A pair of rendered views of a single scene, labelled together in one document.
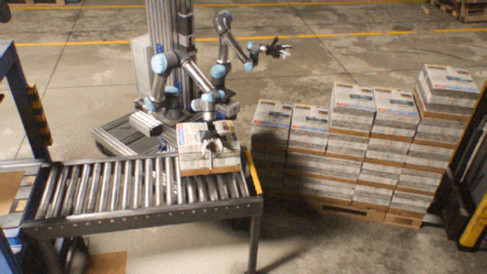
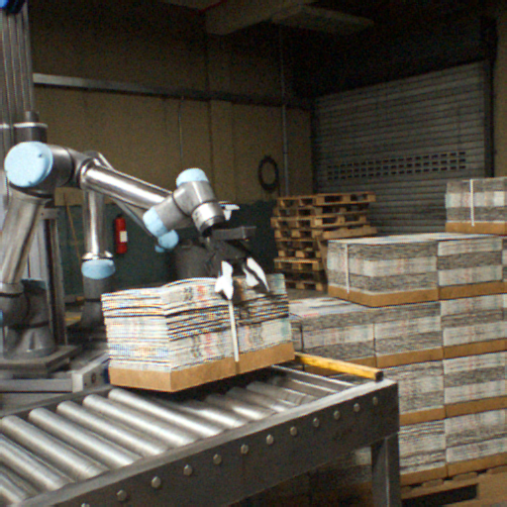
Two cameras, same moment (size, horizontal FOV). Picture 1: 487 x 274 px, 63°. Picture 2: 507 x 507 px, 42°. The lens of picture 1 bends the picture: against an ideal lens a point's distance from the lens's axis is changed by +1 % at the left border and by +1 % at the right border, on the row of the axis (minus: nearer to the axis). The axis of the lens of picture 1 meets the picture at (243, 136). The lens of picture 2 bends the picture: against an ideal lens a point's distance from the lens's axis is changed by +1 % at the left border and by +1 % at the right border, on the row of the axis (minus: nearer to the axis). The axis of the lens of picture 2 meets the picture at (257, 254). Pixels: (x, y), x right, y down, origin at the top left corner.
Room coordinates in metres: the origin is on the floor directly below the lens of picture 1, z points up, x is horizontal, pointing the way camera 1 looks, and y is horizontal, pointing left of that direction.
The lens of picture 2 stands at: (0.48, 0.87, 1.24)
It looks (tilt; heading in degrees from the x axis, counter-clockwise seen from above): 5 degrees down; 332
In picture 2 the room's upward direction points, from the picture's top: 3 degrees counter-clockwise
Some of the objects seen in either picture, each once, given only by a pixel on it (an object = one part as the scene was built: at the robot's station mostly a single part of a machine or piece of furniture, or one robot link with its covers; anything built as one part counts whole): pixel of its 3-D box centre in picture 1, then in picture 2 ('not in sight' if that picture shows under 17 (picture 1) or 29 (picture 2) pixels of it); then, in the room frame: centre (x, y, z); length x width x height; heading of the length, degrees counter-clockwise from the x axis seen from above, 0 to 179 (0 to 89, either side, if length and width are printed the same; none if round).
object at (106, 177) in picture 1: (105, 188); not in sight; (1.74, 0.83, 0.77); 0.47 x 0.05 x 0.05; 12
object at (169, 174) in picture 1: (170, 181); (139, 425); (1.82, 0.45, 0.77); 0.47 x 0.05 x 0.05; 12
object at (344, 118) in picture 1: (350, 109); (379, 269); (2.54, -0.79, 0.95); 0.38 x 0.29 x 0.23; 171
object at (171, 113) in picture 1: (172, 109); (29, 337); (2.53, 0.55, 0.87); 0.15 x 0.15 x 0.10
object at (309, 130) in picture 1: (321, 160); (354, 404); (2.56, -0.66, 0.42); 1.17 x 0.39 x 0.83; 81
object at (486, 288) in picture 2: (388, 123); (443, 285); (2.49, -1.09, 0.86); 0.38 x 0.29 x 0.04; 172
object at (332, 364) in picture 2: (253, 170); (316, 360); (1.93, -0.07, 0.81); 0.43 x 0.03 x 0.02; 12
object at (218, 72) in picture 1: (218, 74); (99, 277); (2.92, 0.23, 0.98); 0.13 x 0.12 x 0.14; 166
